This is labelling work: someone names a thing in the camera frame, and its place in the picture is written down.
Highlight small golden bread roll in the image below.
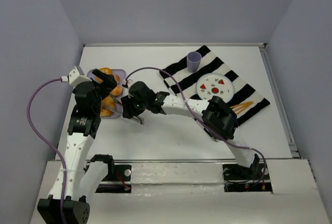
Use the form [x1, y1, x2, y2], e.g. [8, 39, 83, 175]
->
[110, 85, 122, 97]

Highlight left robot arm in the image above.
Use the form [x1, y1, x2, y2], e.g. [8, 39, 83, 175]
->
[37, 67, 117, 223]

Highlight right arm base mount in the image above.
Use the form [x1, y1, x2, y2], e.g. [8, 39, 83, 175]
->
[222, 163, 272, 193]

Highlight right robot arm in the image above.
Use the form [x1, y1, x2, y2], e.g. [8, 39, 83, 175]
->
[121, 80, 259, 174]

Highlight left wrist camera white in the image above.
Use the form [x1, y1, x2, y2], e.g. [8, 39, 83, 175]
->
[61, 66, 92, 88]

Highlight large orange bread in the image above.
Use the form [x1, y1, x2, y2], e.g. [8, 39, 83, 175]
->
[100, 96, 116, 117]

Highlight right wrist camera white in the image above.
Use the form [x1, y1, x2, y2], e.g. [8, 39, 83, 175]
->
[123, 79, 134, 90]

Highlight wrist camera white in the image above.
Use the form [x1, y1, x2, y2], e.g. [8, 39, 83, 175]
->
[123, 79, 134, 90]
[61, 66, 92, 88]

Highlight black white striped cloth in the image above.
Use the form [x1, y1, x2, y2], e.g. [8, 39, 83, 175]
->
[159, 45, 271, 143]

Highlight orange plastic fork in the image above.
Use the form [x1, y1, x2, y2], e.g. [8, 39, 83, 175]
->
[230, 101, 254, 115]

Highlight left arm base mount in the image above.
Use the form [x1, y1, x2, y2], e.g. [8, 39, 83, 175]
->
[96, 164, 132, 193]

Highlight lilac plastic cup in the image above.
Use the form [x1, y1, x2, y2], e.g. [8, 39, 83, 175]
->
[186, 51, 202, 73]

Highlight lilac plastic tray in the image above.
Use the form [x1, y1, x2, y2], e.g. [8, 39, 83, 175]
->
[87, 69, 126, 119]

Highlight metal food tongs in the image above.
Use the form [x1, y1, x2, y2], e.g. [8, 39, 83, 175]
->
[102, 96, 145, 125]

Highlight metal table edge rail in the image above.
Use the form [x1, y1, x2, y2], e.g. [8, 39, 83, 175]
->
[83, 43, 266, 48]

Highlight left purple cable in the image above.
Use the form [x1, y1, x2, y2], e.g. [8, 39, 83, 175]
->
[26, 77, 68, 223]

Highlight watermelon pattern plate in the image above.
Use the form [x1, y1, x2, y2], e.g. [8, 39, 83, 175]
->
[196, 73, 234, 103]

